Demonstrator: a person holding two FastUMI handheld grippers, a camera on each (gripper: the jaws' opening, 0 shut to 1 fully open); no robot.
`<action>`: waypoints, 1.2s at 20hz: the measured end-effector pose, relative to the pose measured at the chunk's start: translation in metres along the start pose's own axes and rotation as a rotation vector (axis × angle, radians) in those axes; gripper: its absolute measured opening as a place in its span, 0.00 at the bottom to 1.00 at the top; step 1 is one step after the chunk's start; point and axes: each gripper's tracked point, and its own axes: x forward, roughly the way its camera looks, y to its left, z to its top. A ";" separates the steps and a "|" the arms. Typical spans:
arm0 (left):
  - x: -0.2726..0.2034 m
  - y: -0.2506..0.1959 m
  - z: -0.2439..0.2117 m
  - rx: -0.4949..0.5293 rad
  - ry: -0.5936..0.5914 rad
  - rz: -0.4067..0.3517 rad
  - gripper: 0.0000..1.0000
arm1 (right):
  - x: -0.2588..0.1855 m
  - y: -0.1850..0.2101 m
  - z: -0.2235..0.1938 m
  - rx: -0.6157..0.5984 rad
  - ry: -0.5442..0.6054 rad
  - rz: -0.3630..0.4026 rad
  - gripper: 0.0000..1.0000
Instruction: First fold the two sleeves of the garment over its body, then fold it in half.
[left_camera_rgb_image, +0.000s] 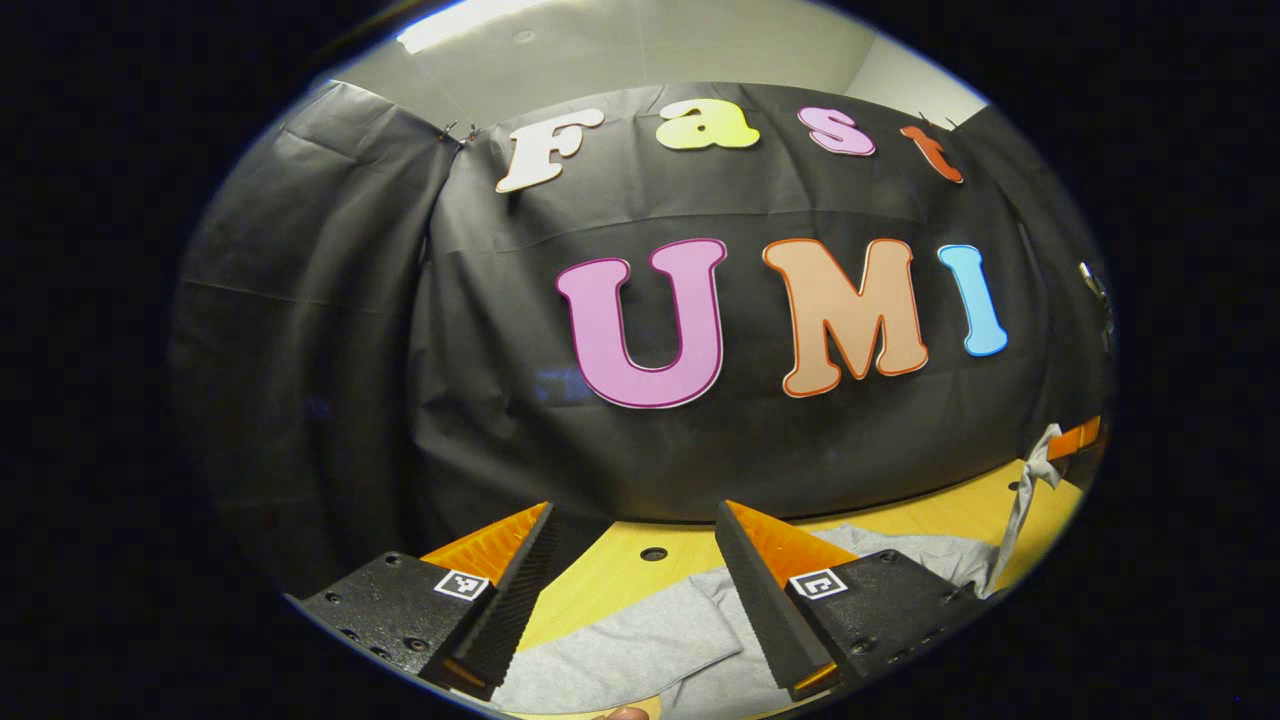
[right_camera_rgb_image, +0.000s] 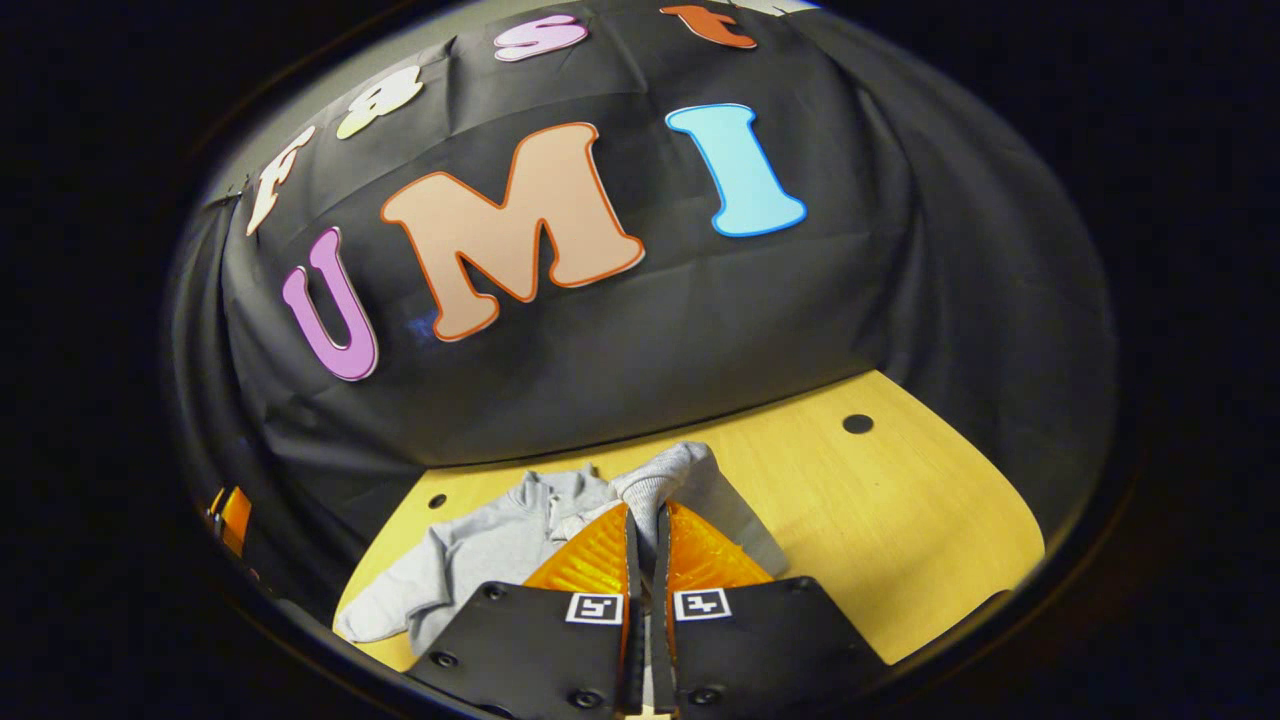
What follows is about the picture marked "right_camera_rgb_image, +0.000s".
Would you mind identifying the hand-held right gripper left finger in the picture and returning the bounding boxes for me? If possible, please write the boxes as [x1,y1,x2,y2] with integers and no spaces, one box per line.
[405,502,646,717]

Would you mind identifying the black backdrop cloth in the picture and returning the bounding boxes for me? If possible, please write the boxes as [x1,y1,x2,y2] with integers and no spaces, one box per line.
[170,0,1116,621]

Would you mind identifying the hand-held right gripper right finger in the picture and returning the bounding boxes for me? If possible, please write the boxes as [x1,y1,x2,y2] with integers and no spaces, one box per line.
[652,500,887,719]

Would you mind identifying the grey zip-neck sweatshirt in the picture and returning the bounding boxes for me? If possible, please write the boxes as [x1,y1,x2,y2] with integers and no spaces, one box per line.
[335,442,791,656]

